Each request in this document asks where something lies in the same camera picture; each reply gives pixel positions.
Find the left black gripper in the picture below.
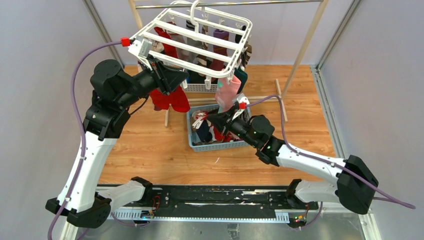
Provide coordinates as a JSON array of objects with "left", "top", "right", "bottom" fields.
[{"left": 117, "top": 54, "right": 190, "bottom": 109}]

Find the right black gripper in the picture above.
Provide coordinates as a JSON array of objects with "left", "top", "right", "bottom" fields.
[{"left": 206, "top": 106, "right": 258, "bottom": 148}]

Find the red santa sock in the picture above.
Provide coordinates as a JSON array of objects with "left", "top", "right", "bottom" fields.
[{"left": 168, "top": 86, "right": 191, "bottom": 113}]

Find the red snowman sock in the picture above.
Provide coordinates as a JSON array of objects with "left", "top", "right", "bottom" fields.
[{"left": 149, "top": 89, "right": 170, "bottom": 111}]

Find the white clip sock hanger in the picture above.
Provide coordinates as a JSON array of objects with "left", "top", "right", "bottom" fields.
[{"left": 130, "top": 0, "right": 253, "bottom": 89}]

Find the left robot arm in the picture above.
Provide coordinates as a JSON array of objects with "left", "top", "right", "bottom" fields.
[{"left": 45, "top": 57, "right": 189, "bottom": 229}]

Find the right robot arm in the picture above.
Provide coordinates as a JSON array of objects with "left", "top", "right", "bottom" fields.
[{"left": 206, "top": 108, "right": 379, "bottom": 215}]

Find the pile of socks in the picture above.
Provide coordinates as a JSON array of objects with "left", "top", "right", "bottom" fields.
[{"left": 189, "top": 108, "right": 241, "bottom": 146}]

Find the white plastic basket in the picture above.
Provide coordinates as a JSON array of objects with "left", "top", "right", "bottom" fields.
[{"left": 183, "top": 83, "right": 218, "bottom": 93}]

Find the grey sock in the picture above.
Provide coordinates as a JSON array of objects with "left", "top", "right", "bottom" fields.
[{"left": 180, "top": 20, "right": 202, "bottom": 64}]

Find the pink patterned sock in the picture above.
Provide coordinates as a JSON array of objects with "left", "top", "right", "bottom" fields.
[{"left": 215, "top": 75, "right": 241, "bottom": 113}]

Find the blue plastic basket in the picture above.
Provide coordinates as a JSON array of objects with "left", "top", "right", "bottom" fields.
[{"left": 186, "top": 104, "right": 249, "bottom": 152}]

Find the brown striped sock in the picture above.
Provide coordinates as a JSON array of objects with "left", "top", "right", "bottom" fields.
[{"left": 194, "top": 25, "right": 209, "bottom": 67}]

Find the dark green sock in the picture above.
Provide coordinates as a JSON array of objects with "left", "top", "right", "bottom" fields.
[{"left": 234, "top": 68, "right": 248, "bottom": 94}]

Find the wooden clothes rack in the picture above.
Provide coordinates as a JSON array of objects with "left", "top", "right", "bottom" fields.
[{"left": 127, "top": 0, "right": 329, "bottom": 128}]

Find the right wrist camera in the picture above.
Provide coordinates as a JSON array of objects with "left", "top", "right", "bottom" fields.
[{"left": 232, "top": 93, "right": 250, "bottom": 120}]

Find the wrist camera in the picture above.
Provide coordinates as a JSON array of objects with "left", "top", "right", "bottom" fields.
[
  {"left": 128, "top": 36, "right": 152, "bottom": 70},
  {"left": 232, "top": 93, "right": 250, "bottom": 120}
]

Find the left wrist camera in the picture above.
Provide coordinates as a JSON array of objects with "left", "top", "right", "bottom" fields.
[{"left": 128, "top": 36, "right": 152, "bottom": 70}]

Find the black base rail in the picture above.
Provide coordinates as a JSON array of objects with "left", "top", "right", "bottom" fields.
[{"left": 139, "top": 184, "right": 319, "bottom": 223}]

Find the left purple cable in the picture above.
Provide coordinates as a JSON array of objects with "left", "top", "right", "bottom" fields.
[{"left": 47, "top": 37, "right": 131, "bottom": 240}]

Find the purple cable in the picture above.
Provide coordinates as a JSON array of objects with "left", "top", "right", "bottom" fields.
[
  {"left": 47, "top": 37, "right": 131, "bottom": 240},
  {"left": 239, "top": 95, "right": 417, "bottom": 229}
]

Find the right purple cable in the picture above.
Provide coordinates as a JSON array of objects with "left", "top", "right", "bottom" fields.
[{"left": 239, "top": 95, "right": 417, "bottom": 229}]

